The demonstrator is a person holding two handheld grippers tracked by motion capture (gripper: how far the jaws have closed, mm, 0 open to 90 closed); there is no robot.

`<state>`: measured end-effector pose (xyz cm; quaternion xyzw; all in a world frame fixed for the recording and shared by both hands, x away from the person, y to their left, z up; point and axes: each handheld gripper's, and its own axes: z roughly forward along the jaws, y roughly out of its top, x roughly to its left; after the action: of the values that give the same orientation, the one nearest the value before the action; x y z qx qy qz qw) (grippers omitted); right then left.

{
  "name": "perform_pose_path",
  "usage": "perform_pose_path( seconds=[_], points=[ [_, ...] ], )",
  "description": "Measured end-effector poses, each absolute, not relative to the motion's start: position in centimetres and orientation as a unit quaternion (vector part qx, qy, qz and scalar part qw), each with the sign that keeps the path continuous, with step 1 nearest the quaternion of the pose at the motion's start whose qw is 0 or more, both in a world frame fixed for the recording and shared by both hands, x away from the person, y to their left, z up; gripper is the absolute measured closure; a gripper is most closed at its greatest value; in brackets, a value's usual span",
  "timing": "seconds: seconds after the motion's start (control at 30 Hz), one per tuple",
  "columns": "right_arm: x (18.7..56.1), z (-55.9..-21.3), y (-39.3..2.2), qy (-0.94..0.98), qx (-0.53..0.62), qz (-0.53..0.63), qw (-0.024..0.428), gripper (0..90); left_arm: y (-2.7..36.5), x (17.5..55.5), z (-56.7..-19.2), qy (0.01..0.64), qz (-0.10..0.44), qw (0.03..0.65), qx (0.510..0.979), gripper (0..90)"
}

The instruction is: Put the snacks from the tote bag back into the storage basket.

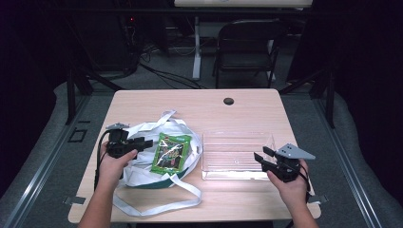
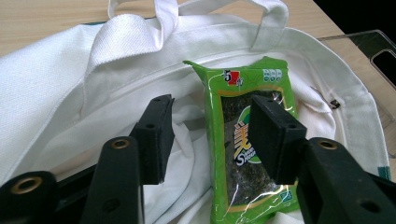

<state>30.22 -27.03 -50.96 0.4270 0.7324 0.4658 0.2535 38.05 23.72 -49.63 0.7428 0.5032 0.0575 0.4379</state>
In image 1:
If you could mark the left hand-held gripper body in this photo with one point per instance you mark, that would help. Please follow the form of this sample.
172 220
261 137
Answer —
118 144

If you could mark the person's left hand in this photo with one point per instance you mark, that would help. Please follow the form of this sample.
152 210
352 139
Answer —
112 167

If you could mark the grey metal table bracket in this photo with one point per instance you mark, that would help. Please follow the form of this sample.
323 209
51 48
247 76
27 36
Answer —
320 199
74 200

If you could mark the clear plastic box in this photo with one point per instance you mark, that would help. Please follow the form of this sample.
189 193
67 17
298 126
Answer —
231 167

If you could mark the white tote bag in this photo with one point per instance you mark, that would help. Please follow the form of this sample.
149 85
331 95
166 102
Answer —
142 177

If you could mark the metal floor rail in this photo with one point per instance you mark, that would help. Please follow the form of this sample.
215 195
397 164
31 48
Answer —
41 171
348 171

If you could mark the black metal stand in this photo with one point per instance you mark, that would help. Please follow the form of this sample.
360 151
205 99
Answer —
71 95
329 95

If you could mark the person's right hand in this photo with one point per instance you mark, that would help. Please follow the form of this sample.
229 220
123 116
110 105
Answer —
291 190

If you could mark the white background desk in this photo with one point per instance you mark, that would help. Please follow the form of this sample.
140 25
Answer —
197 47

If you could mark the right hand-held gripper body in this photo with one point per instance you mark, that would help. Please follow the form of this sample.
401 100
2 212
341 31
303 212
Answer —
286 161

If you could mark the green snack packet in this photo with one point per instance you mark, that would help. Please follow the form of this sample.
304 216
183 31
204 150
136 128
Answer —
171 153

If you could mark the black folding chair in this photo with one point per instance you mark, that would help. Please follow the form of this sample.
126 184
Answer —
247 47

